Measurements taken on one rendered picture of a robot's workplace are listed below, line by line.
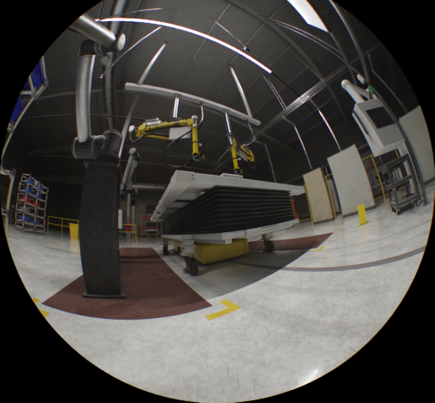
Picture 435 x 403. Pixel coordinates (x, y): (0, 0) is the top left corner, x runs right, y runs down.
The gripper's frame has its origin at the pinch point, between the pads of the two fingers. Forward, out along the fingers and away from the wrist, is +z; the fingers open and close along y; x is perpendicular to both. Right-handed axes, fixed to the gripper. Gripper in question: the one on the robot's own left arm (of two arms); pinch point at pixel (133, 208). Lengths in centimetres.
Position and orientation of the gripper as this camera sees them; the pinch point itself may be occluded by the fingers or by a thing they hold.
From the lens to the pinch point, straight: 267.5
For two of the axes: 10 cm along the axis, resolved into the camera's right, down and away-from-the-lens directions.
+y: -7.8, -1.1, -6.2
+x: 6.2, -3.1, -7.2
